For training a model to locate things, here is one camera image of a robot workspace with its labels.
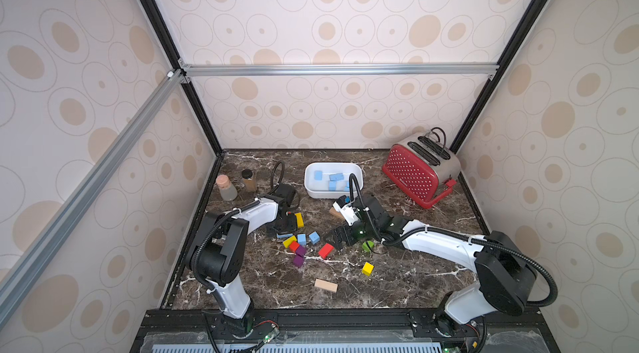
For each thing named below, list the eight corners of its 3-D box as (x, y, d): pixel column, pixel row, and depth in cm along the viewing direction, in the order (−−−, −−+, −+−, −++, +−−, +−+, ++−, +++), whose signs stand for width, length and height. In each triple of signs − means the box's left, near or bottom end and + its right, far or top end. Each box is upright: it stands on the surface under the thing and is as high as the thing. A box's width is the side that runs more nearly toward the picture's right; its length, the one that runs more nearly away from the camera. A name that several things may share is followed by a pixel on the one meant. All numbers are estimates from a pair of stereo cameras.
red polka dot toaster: (408, 213, 101) (424, 181, 85) (382, 170, 115) (392, 136, 99) (454, 200, 105) (477, 167, 89) (424, 160, 119) (439, 126, 103)
